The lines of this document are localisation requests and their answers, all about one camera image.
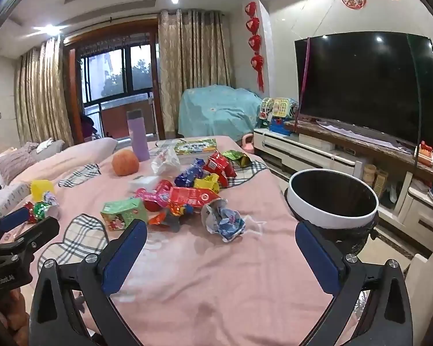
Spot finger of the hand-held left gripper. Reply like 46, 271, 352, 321
10, 217, 60, 256
0, 207, 30, 240

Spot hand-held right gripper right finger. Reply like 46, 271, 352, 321
295, 220, 414, 346

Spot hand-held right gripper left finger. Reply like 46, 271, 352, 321
29, 219, 148, 346

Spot green red wrapper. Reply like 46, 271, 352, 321
23, 202, 50, 224

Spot silver wrapper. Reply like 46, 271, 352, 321
43, 192, 61, 220

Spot green carton box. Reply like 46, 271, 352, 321
100, 198, 149, 232

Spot white round waste bin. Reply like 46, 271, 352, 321
283, 169, 380, 260

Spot orange blue wrapper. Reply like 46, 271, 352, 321
148, 205, 196, 233

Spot pink red wrapper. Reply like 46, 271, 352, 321
135, 179, 173, 206

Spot white small box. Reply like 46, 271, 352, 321
128, 175, 160, 192

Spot red snack packet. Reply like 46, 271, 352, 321
169, 187, 221, 210
204, 151, 238, 188

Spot blue snack packet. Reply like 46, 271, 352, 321
174, 162, 203, 189

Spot blue white wrapper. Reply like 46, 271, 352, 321
201, 201, 247, 243

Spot yellow snack packet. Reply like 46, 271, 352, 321
194, 174, 221, 197

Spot person's left hand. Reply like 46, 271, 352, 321
0, 285, 31, 336

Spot yellow plastic cup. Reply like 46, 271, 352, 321
30, 179, 56, 203

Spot grey striped pillow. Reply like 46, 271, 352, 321
0, 142, 37, 185

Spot pink pillow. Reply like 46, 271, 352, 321
21, 137, 118, 185

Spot pink blanket plaid patches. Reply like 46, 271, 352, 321
0, 135, 363, 346

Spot orange round fruit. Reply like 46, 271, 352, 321
111, 150, 140, 177

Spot stacked yellow jars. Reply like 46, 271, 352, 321
362, 163, 378, 189

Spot wooden box grater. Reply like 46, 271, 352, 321
375, 169, 390, 200

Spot white low cabinet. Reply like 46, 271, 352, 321
403, 237, 433, 318

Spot white wooden television cabinet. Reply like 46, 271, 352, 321
253, 120, 433, 250

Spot dark purple cloth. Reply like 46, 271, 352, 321
80, 113, 99, 140

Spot purple bottle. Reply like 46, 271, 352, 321
126, 110, 151, 162

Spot green picture book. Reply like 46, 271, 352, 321
173, 138, 217, 157

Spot green snack packet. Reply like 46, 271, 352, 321
222, 149, 253, 168

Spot beige patterned curtain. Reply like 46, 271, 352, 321
158, 9, 236, 142
14, 34, 75, 149

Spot long white paper sheet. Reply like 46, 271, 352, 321
316, 120, 413, 154

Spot pink kettlebell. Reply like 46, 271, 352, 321
241, 133, 255, 156

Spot blue plastic toy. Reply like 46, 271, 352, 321
268, 117, 286, 134

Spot red toy telephone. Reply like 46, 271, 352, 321
416, 140, 433, 168

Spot colourful toy play set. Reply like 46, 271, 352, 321
258, 97, 298, 120

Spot teal cloth furniture cover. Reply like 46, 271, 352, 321
178, 85, 263, 145

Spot wooden framed balcony window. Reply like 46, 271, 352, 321
63, 25, 160, 141

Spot black flat television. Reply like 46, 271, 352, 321
294, 32, 433, 149

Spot red hanging knot decoration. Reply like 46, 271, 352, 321
244, 1, 266, 93

